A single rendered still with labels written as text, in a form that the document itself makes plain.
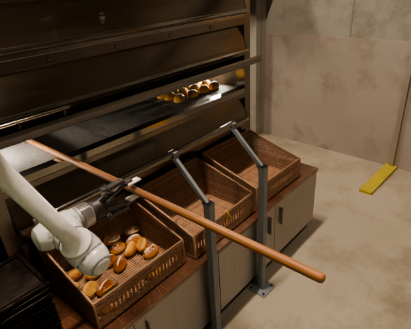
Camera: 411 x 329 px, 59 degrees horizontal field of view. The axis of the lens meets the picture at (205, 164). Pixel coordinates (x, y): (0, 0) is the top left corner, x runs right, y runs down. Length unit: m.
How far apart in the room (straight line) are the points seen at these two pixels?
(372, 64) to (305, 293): 2.47
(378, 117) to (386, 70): 0.49
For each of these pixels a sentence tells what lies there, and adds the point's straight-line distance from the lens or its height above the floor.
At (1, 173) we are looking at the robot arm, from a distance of 1.09.
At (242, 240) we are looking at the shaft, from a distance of 1.16.
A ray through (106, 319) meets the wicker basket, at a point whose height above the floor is 0.60.
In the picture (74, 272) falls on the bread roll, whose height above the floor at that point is 0.65.
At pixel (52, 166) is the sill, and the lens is 1.89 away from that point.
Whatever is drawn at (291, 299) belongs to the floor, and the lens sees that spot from 2.64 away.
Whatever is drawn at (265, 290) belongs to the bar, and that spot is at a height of 0.01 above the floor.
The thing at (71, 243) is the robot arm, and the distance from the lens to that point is 1.16.
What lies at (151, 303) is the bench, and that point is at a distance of 1.85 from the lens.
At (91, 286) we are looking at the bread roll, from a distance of 1.93.
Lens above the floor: 1.93
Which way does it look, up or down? 27 degrees down
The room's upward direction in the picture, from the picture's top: 4 degrees counter-clockwise
